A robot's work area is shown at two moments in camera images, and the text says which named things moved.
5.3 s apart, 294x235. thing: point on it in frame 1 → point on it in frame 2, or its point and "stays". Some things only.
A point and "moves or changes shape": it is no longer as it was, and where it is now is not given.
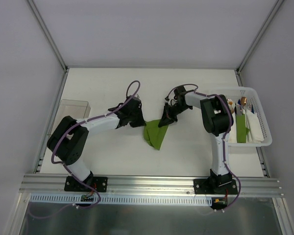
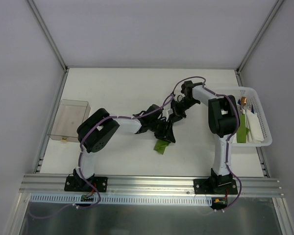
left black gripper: x=136 y=117 → x=163 y=129
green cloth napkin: x=154 y=135 moves or changes shape
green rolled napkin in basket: x=241 y=130 stays
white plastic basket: x=252 y=96 stays
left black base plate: x=71 y=184 stays
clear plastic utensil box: x=77 y=109 stays
